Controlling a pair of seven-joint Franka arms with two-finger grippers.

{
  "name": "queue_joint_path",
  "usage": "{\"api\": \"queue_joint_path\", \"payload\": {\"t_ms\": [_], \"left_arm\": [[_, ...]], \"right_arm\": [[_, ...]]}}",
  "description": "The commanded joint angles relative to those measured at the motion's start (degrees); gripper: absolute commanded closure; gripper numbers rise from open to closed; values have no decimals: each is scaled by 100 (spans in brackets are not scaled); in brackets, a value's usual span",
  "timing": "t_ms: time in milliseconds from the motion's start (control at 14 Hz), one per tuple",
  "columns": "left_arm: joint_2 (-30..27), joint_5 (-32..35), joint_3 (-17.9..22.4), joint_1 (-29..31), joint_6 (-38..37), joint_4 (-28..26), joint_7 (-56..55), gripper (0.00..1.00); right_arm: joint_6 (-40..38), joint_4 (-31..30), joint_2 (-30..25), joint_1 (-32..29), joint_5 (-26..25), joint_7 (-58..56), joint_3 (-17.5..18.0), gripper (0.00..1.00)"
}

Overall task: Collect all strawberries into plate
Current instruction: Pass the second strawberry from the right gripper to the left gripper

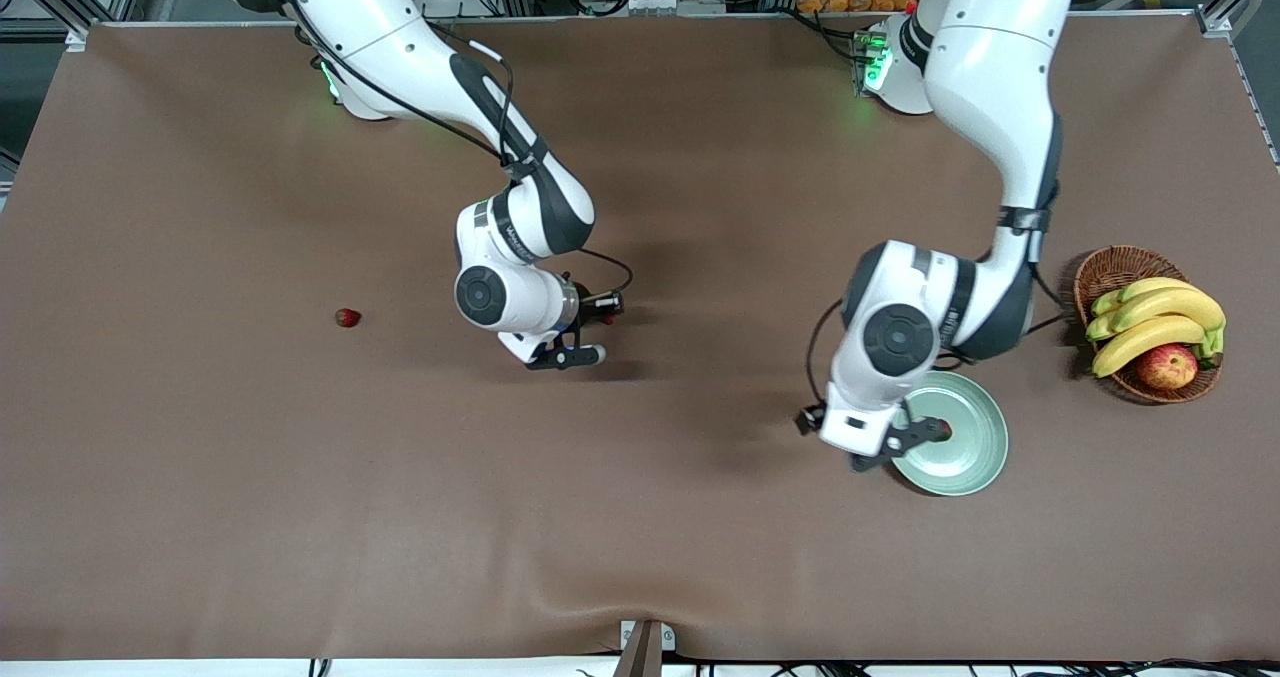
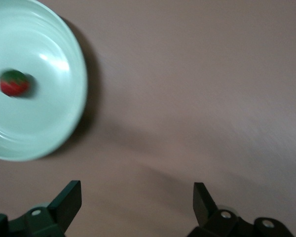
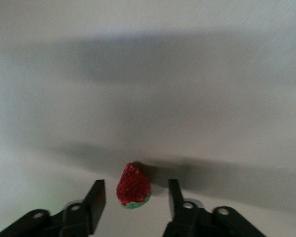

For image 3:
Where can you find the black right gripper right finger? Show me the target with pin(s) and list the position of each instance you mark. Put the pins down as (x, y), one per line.
(182, 217)

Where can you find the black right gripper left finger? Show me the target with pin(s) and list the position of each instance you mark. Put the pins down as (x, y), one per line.
(88, 214)

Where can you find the red strawberry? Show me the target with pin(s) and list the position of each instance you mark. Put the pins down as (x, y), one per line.
(133, 185)

